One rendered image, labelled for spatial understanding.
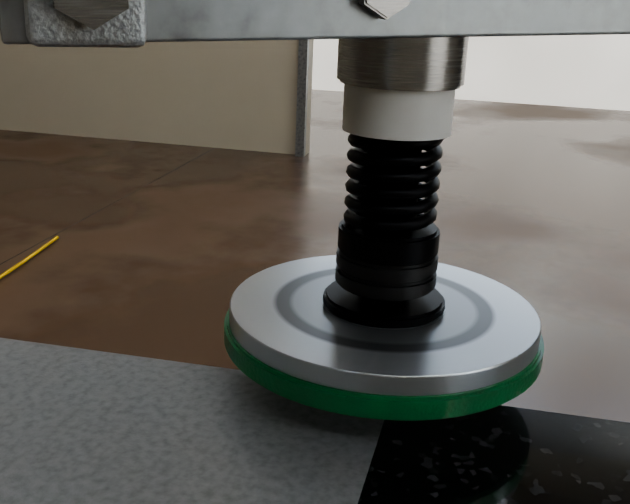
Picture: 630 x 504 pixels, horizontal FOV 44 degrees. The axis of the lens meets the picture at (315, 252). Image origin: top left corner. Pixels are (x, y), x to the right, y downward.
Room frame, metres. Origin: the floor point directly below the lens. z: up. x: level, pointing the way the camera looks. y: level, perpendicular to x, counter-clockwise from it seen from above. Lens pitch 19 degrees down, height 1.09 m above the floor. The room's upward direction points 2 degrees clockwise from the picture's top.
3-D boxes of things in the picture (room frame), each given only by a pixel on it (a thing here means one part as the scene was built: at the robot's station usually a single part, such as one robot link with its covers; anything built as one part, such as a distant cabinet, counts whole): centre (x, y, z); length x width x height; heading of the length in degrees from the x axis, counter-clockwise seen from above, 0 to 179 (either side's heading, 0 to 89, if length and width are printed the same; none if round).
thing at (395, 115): (0.50, -0.05, 1.02); 0.07 x 0.07 x 0.04
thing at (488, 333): (0.50, -0.05, 0.87); 0.21 x 0.21 x 0.01
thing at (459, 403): (0.50, -0.05, 0.87); 0.22 x 0.22 x 0.04
